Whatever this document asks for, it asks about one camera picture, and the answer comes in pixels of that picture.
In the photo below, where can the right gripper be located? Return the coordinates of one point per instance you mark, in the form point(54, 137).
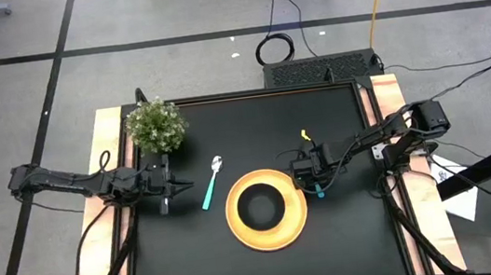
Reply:
point(324, 163)

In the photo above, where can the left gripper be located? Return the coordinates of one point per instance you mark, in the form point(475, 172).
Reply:
point(165, 206)

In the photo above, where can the dark grey ribbed bowl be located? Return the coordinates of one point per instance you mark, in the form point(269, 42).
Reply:
point(261, 207)

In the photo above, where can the yellow round plate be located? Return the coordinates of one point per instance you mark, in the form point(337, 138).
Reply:
point(270, 242)

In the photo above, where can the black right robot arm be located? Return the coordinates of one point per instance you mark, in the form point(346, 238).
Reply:
point(431, 117)

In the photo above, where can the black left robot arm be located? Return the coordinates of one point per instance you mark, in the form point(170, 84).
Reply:
point(58, 181)

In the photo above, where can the yellow tape label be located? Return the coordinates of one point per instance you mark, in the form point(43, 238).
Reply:
point(305, 135)

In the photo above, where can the green plant in black pot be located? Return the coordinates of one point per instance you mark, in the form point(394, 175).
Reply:
point(155, 125)

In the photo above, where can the black table clamp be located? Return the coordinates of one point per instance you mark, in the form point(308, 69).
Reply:
point(141, 97)
point(329, 75)

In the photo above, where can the black computer tower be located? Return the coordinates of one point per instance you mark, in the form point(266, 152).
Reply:
point(312, 70)

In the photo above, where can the white paper sheet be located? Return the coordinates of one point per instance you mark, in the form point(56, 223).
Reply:
point(462, 205)

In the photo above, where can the black desk leg bar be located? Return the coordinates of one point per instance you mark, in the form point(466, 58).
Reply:
point(479, 170)

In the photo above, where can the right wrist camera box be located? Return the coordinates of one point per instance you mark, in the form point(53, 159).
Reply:
point(301, 169)

